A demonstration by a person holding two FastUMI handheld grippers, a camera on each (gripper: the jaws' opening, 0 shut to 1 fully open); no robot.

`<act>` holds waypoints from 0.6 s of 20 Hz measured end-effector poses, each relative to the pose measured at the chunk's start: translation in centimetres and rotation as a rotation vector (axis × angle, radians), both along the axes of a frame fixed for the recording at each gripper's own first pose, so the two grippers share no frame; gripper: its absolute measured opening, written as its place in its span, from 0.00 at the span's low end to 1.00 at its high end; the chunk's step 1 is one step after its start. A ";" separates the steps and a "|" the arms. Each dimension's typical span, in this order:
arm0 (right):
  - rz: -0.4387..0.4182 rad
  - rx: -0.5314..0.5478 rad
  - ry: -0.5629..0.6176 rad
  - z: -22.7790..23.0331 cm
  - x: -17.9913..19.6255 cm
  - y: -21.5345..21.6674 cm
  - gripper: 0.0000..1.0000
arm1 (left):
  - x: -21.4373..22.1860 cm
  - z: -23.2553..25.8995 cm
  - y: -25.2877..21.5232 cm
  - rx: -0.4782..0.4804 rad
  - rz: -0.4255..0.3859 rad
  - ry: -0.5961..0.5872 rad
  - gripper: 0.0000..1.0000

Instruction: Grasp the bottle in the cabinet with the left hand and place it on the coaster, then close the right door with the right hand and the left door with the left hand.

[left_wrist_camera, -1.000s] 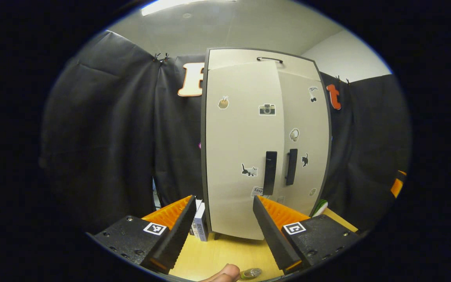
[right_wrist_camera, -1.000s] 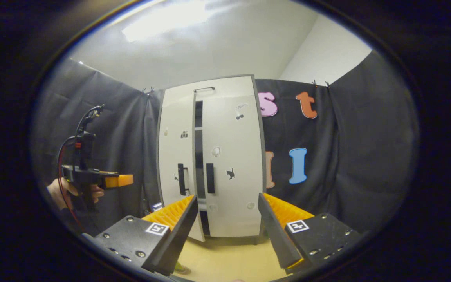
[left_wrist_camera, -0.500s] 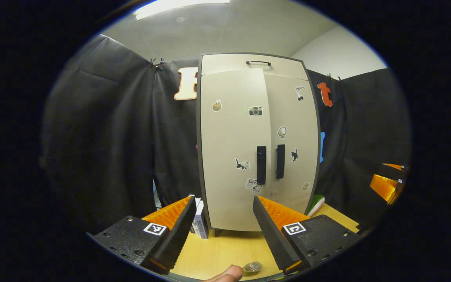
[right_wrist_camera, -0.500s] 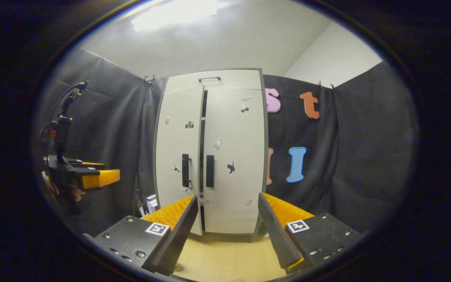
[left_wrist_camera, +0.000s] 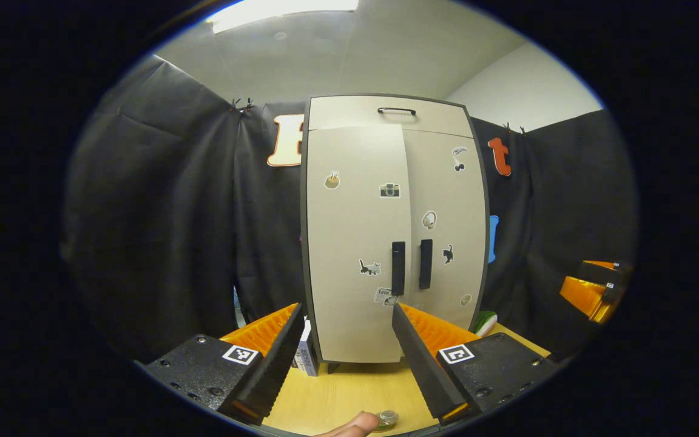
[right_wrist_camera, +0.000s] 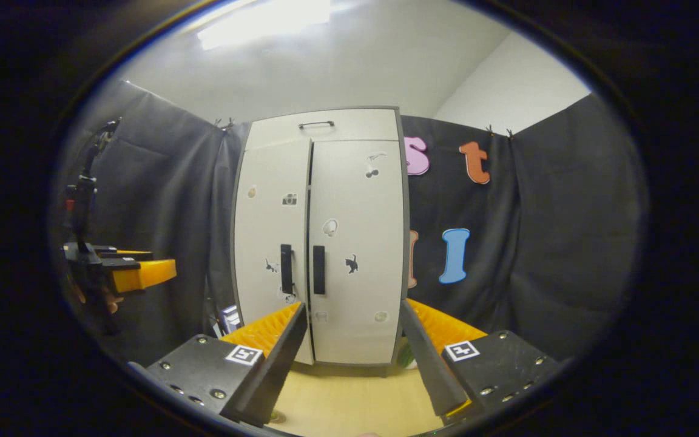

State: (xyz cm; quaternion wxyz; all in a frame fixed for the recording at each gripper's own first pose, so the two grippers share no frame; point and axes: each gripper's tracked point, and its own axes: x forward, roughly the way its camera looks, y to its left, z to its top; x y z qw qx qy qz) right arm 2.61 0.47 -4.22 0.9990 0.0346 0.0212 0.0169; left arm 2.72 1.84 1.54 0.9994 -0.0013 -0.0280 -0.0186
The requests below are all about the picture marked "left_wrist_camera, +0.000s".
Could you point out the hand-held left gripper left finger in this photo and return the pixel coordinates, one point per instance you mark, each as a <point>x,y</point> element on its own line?
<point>273,364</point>

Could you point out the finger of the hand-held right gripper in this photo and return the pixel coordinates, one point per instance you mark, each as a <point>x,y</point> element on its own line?
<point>583,296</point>
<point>604,273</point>

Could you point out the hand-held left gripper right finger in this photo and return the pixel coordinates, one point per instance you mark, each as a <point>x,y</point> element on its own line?
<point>419,358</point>

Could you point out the white cabinet door camera sticker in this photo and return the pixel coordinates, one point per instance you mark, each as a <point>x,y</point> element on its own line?
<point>349,230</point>

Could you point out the white cabinet door cherry sticker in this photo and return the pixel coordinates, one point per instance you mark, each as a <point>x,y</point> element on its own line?
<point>446,200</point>

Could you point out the grey white cabinet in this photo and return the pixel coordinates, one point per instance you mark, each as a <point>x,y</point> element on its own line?
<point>304,255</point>

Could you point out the pale blue book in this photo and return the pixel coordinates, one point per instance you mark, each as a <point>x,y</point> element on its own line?
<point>307,358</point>

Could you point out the green white round object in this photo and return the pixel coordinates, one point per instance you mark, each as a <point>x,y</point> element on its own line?
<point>486,323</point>

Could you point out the ceiling light panel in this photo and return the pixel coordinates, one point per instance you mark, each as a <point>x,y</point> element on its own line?
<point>276,12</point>

